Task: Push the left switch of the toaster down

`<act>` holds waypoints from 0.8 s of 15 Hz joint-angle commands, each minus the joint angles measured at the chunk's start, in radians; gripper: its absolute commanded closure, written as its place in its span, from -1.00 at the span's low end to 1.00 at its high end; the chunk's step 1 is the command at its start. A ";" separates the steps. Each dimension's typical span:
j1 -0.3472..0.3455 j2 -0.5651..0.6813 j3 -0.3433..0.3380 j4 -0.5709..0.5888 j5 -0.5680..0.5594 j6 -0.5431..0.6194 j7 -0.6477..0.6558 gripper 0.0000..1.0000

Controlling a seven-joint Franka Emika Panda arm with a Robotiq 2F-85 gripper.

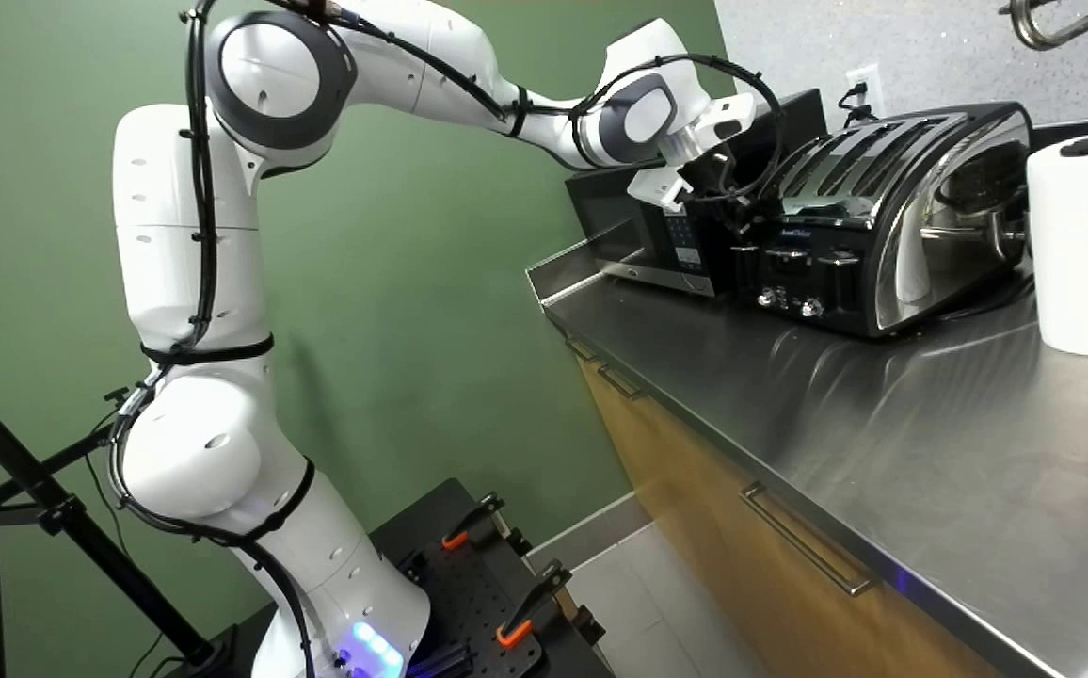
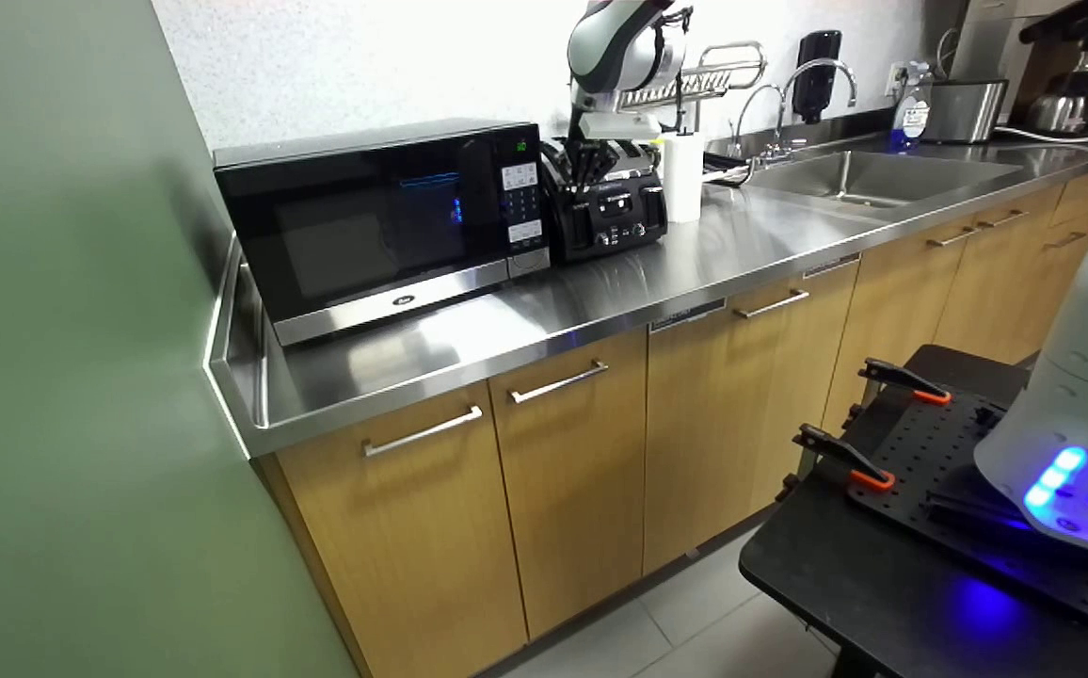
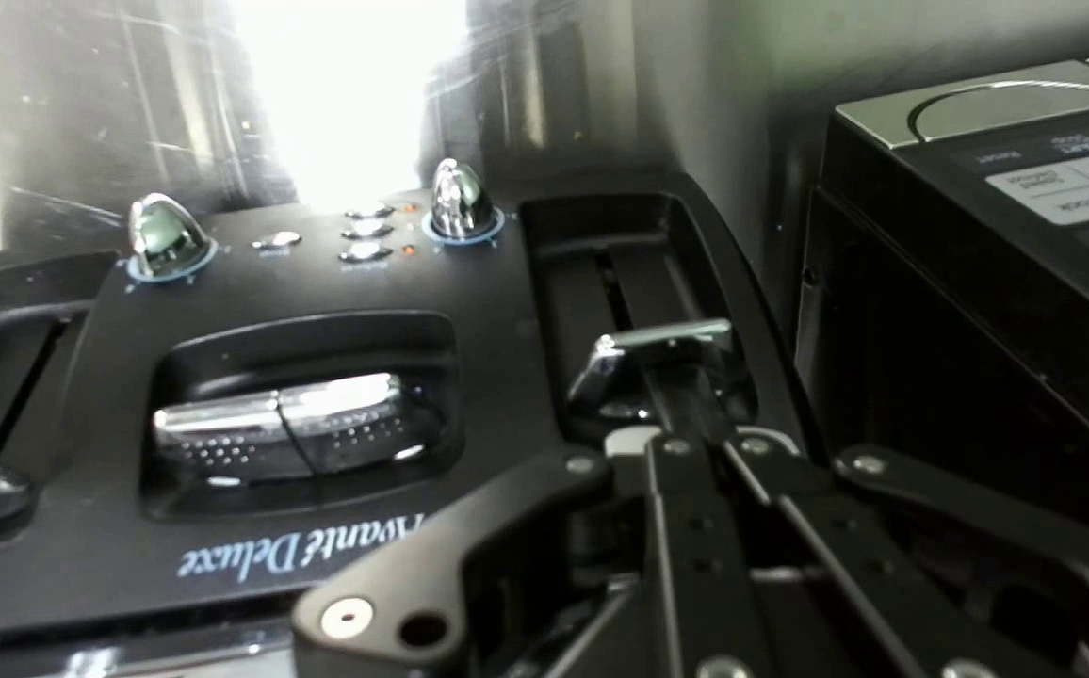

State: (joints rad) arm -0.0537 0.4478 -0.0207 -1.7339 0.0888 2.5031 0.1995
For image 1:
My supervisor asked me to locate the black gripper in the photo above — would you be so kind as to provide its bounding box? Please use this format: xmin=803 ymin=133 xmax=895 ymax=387
xmin=674 ymin=109 xmax=776 ymax=256

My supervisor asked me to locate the black chrome four-slot toaster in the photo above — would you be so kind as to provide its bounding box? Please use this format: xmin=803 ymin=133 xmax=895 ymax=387
xmin=721 ymin=99 xmax=1039 ymax=344

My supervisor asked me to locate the black microwave oven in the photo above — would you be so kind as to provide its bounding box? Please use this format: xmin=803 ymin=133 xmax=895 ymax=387
xmin=562 ymin=84 xmax=829 ymax=300

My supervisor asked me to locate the wooden cabinet door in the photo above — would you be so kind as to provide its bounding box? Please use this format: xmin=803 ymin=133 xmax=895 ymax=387
xmin=569 ymin=337 xmax=672 ymax=519
xmin=623 ymin=374 xmax=997 ymax=678

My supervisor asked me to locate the black orange spring clamp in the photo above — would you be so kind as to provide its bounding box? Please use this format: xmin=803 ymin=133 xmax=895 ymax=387
xmin=437 ymin=488 xmax=507 ymax=560
xmin=492 ymin=557 xmax=581 ymax=660

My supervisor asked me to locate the black robot cart table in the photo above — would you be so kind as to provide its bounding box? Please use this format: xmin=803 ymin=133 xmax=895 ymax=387
xmin=197 ymin=475 xmax=619 ymax=678

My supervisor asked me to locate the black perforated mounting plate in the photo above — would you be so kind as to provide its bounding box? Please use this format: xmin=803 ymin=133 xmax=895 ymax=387
xmin=377 ymin=483 xmax=601 ymax=678

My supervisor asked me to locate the black tripod stand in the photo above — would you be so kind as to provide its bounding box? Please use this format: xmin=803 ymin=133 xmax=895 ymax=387
xmin=0 ymin=355 xmax=221 ymax=678

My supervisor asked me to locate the silver cabinet handle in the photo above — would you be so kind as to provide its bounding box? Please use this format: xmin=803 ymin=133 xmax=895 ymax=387
xmin=737 ymin=478 xmax=882 ymax=601
xmin=596 ymin=361 xmax=647 ymax=401

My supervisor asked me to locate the white wall outlet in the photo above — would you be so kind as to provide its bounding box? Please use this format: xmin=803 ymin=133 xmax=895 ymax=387
xmin=832 ymin=61 xmax=890 ymax=126

